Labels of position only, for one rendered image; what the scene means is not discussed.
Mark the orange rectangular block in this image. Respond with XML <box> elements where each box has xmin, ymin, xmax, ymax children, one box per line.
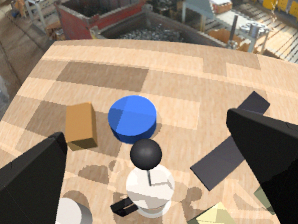
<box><xmin>65</xmin><ymin>101</ymin><xmax>97</xmax><ymax>151</ymax></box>

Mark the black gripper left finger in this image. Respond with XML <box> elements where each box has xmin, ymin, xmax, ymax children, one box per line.
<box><xmin>0</xmin><ymin>132</ymin><xmax>68</xmax><ymax>224</ymax></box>

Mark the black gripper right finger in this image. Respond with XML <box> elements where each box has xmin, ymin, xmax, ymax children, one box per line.
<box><xmin>226</xmin><ymin>108</ymin><xmax>298</xmax><ymax>224</ymax></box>

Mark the glass french press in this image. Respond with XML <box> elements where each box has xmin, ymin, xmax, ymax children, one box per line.
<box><xmin>109</xmin><ymin>137</ymin><xmax>174</xmax><ymax>218</ymax></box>

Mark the blue cylinder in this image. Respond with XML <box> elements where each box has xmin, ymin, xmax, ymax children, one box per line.
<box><xmin>108</xmin><ymin>96</ymin><xmax>157</xmax><ymax>144</ymax></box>

